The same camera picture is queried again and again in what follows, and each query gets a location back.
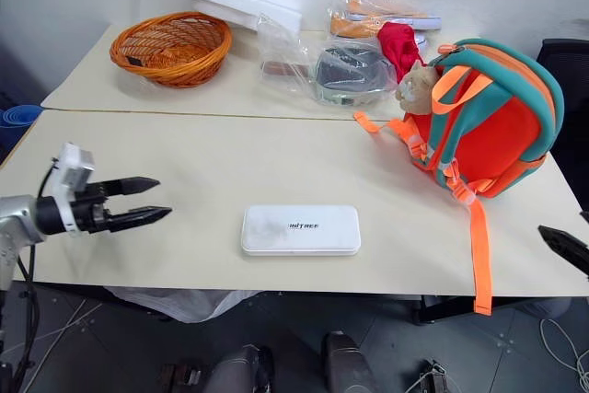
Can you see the clear bag with orange shoes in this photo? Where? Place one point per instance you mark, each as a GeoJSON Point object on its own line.
{"type": "Point", "coordinates": [363, 20]}

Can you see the white foam block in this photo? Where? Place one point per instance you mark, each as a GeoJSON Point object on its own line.
{"type": "Point", "coordinates": [239, 2]}

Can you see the blue rolled mat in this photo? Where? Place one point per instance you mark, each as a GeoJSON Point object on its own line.
{"type": "Point", "coordinates": [17, 116]}

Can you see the red cloth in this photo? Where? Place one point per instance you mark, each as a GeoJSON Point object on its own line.
{"type": "Point", "coordinates": [399, 45]}

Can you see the crumpled empty clear plastic bag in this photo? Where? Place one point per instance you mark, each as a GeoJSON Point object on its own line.
{"type": "Point", "coordinates": [285, 64]}

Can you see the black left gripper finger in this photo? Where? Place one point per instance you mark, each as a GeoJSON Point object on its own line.
{"type": "Point", "coordinates": [138, 218]}
{"type": "Point", "coordinates": [133, 186]}

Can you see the white rectangular case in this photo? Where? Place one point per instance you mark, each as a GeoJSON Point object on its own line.
{"type": "Point", "coordinates": [301, 230]}

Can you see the orange wicker basket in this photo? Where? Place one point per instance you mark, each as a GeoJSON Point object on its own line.
{"type": "Point", "coordinates": [171, 50]}

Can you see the dark rounded shape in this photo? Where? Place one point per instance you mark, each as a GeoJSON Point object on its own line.
{"type": "Point", "coordinates": [244, 370]}
{"type": "Point", "coordinates": [347, 363]}

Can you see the orange and teal backpack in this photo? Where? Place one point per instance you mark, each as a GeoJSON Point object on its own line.
{"type": "Point", "coordinates": [497, 135]}

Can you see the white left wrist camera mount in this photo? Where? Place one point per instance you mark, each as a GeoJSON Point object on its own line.
{"type": "Point", "coordinates": [69, 167]}

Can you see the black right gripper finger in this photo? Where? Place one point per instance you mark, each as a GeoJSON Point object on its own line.
{"type": "Point", "coordinates": [585, 216]}
{"type": "Point", "coordinates": [570, 248]}

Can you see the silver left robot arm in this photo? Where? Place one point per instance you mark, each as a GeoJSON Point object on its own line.
{"type": "Point", "coordinates": [18, 214]}

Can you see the beige plush cat toy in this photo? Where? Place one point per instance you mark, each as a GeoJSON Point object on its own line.
{"type": "Point", "coordinates": [416, 85]}

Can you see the black table frame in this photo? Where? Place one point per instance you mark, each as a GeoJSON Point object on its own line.
{"type": "Point", "coordinates": [460, 308]}

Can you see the clear bag with grey shoes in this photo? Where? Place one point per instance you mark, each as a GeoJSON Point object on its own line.
{"type": "Point", "coordinates": [352, 73]}

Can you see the white sack under table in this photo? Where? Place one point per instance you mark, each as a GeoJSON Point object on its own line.
{"type": "Point", "coordinates": [184, 303]}

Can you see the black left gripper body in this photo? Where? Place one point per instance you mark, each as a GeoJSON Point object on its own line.
{"type": "Point", "coordinates": [89, 213]}

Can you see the black office chair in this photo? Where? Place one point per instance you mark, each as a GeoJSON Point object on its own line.
{"type": "Point", "coordinates": [568, 103]}

